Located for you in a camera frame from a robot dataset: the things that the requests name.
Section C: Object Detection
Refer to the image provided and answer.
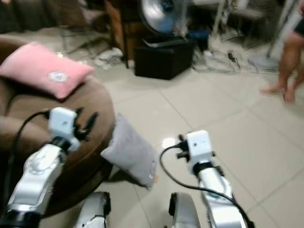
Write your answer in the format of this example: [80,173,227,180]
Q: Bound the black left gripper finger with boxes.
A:
[85,112,100,134]

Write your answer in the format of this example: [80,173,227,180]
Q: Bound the grey pillow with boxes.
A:
[101,113,159,190]

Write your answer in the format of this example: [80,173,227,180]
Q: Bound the brown round sofa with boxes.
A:
[0,35,117,218]

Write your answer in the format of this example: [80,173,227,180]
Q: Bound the pink pillow with white emblem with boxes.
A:
[0,41,96,101]

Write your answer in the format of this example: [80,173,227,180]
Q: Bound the silver blue floor fan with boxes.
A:
[139,0,190,38]

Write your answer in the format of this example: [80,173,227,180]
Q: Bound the white crumpled cloth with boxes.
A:
[94,47,124,71]

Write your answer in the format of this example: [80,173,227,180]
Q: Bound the silver right robot leg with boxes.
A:
[169,192,202,228]

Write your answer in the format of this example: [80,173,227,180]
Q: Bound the silver robot leg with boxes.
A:
[76,191,111,228]
[169,192,202,228]

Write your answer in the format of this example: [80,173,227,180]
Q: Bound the silver left robot leg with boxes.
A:
[76,191,111,228]

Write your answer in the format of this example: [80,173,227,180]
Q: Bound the black box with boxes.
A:
[133,38,196,81]

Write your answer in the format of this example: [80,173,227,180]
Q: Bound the brown wooden cabinet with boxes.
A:
[104,0,144,68]

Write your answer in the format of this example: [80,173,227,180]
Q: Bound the person bare legs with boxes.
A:
[260,18,304,104]

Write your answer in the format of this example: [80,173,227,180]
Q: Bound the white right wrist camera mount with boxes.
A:
[185,130,213,174]

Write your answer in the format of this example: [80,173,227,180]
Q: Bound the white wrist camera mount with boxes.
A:
[185,130,213,174]
[48,106,79,153]

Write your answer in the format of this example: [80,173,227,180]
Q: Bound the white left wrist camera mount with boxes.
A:
[48,106,79,153]

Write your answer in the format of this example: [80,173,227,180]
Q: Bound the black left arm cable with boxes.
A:
[7,110,51,209]

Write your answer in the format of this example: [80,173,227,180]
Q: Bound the metal frame chair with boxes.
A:
[56,0,111,49]

